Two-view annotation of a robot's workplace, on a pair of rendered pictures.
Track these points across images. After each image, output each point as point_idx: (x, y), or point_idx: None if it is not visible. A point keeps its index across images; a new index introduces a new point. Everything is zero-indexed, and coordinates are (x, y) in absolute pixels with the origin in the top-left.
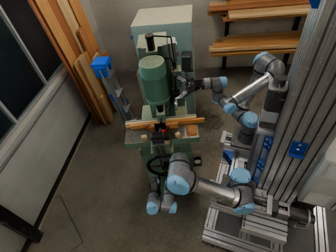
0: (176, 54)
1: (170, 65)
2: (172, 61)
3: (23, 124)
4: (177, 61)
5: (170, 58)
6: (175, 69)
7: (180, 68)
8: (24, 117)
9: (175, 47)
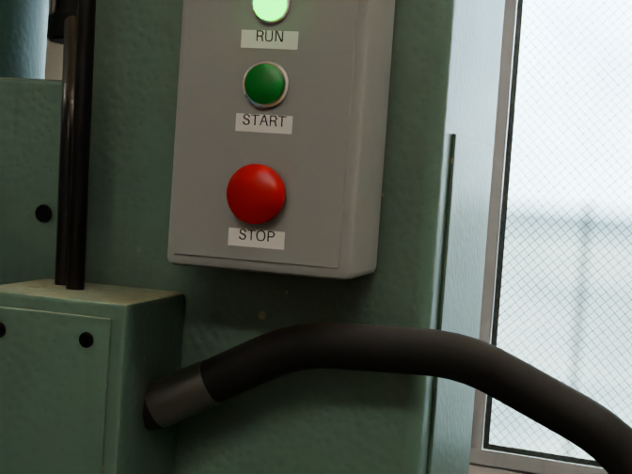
0: (177, 144)
1: (243, 323)
2: (60, 146)
3: (470, 469)
4: (167, 249)
5: (64, 87)
6: (64, 288)
7: (48, 311)
8: (526, 467)
9: (181, 29)
